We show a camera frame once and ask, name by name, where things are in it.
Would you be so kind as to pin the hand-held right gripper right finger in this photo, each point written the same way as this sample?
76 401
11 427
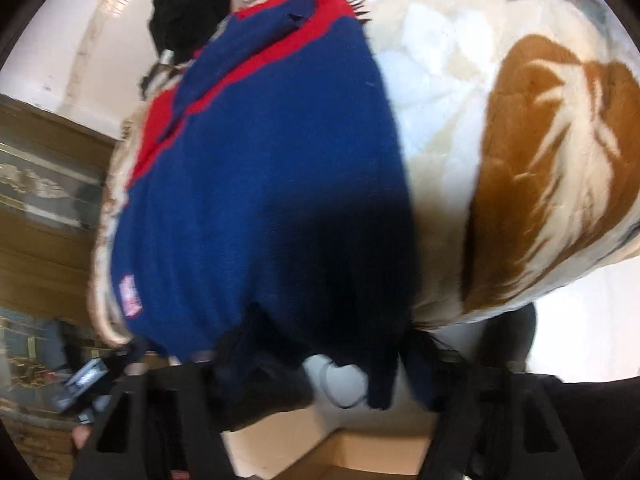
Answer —
465 412

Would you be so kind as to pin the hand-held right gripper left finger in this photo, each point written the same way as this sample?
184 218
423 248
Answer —
195 410

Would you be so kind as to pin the blue and red sweater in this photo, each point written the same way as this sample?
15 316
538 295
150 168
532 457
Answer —
275 185

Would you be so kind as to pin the cardboard box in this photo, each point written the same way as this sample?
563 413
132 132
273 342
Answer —
360 452

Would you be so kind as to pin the wooden door with glass panels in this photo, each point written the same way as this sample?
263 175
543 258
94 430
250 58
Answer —
40 240

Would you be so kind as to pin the leaf print blanket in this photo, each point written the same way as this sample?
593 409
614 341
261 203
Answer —
550 160

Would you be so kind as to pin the black cloth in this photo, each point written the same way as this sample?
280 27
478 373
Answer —
185 5

